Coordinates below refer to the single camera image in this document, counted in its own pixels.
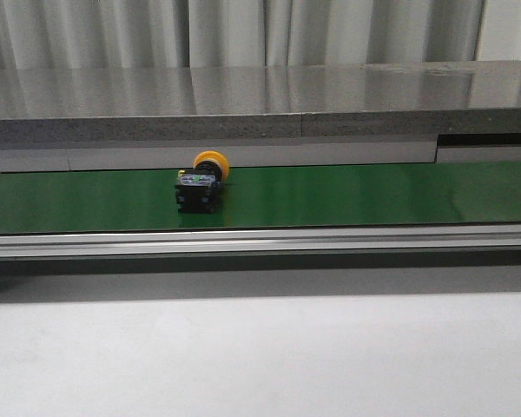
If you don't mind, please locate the yellow black push button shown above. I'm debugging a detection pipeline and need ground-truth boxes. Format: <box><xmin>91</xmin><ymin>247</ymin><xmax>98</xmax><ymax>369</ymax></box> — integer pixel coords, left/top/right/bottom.
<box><xmin>175</xmin><ymin>150</ymin><xmax>230</xmax><ymax>214</ymax></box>

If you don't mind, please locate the green conveyor belt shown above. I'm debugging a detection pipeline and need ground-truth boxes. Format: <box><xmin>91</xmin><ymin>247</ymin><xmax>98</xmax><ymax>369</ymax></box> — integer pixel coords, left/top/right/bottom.
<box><xmin>0</xmin><ymin>162</ymin><xmax>521</xmax><ymax>235</ymax></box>

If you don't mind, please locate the dark granite countertop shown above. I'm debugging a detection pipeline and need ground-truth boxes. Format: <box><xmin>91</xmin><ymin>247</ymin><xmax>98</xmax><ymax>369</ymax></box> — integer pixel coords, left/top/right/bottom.
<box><xmin>0</xmin><ymin>61</ymin><xmax>521</xmax><ymax>148</ymax></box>

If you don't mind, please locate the white pleated curtain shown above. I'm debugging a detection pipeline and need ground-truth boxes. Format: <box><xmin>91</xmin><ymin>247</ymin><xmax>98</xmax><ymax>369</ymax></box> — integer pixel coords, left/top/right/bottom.
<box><xmin>0</xmin><ymin>0</ymin><xmax>521</xmax><ymax>70</ymax></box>

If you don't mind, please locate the aluminium conveyor side rail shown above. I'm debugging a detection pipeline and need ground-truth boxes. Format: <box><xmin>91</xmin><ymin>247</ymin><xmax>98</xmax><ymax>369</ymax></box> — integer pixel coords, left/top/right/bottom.
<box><xmin>0</xmin><ymin>223</ymin><xmax>521</xmax><ymax>260</ymax></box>

